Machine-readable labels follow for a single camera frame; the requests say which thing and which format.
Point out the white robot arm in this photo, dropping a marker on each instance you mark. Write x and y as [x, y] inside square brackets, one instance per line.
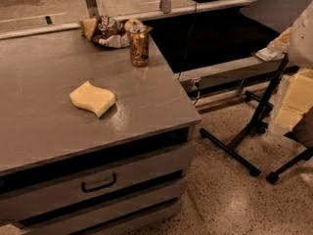
[295, 95]

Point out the yellow wavy sponge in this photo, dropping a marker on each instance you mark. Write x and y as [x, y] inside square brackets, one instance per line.
[92, 98]

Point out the brown soda can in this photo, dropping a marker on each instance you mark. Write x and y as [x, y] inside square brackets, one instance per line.
[139, 44]

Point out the brown crumpled snack bag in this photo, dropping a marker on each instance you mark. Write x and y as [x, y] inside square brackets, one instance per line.
[109, 32]

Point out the black folding stand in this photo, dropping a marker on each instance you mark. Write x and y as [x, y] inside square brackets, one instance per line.
[256, 125]

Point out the grey drawer cabinet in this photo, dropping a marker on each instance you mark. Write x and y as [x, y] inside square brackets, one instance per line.
[48, 146]

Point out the white paper packet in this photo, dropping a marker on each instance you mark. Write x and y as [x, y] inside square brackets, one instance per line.
[268, 55]

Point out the dark tray table top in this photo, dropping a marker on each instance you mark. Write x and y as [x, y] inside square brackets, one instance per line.
[277, 15]

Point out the grey metal rail frame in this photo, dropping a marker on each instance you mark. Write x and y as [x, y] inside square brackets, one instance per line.
[226, 72]

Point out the black drawer handle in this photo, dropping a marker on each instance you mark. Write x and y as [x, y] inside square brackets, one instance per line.
[89, 187]

